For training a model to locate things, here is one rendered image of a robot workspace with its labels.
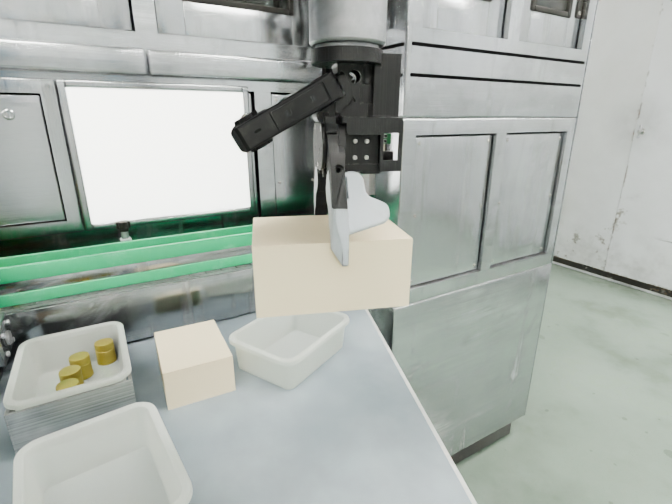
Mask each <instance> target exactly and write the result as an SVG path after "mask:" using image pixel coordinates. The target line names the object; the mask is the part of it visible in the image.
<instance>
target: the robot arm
mask: <svg viewBox="0 0 672 504"><path fill-rule="evenodd" d="M386 22H387V0H309V44H310V46H311V47H313V48H314V49H312V50H311V65H312V66H314V67H319V68H327V69H332V72H330V73H326V74H324V75H322V76H320V77H318V78H316V79H315V80H313V81H311V82H310V83H308V84H306V85H305V86H303V87H301V88H299V89H298V90H296V91H294V92H293V93H291V94H289V95H287V96H286V97H284V98H282V99H280V100H279V101H277V102H275V103H274V104H272V105H270V106H268V107H267V108H265V109H263V110H262V111H259V112H257V110H254V111H252V112H250V113H244V114H243V115H242V116H241V117H240V119H238V120H237V121H235V122H234V124H235V126H234V127H233V128H232V130H231V136H232V138H233V139H234V141H235V143H236V144H237V146H238V148H239V149H240V150H241V151H242V152H244V153H247V152H249V151H251V152H252V153H253V152H255V151H257V150H259V149H263V148H265V147H266V146H267V145H268V144H269V143H271V142H272V141H273V137H275V136H276V135H278V134H280V133H282V132H283V131H285V130H287V129H288V128H290V127H292V126H294V125H295V124H297V123H299V122H300V121H302V120H304V119H305V118H307V117H309V116H311V115H312V114H313V116H312V117H313V120H314V121H315V122H316V123H314V131H313V153H314V215H327V208H328V215H329V230H330V243H331V250H332V251H333V253H334V254H335V256H336V257H337V259H338V260H339V262H340V263H341V265H342V266H348V265H349V235H351V234H354V233H357V232H360V231H363V230H366V229H369V228H372V227H375V226H378V225H381V224H384V223H385V222H386V221H387V220H388V219H389V216H390V211H389V207H388V206H387V204H386V203H384V202H382V201H380V200H377V199H375V198H372V197H370V196H369V195H368V194H367V193H366V190H365V184H364V179H363V177H362V176H361V175H360V174H359V173H361V174H380V172H382V171H401V160H402V143H403V125H404V118H399V116H398V114H399V95H400V76H401V57H402V54H391V53H383V50H382V49H381V48H382V47H383V46H384V45H385V44H386ZM349 73H352V74H353V75H354V77H355V82H354V83H352V82H351V81H352V79H353V76H351V75H350V74H349ZM390 133H399V136H398V155H397V160H393V151H387V144H391V134H390ZM357 172H359V173H357Z"/></svg>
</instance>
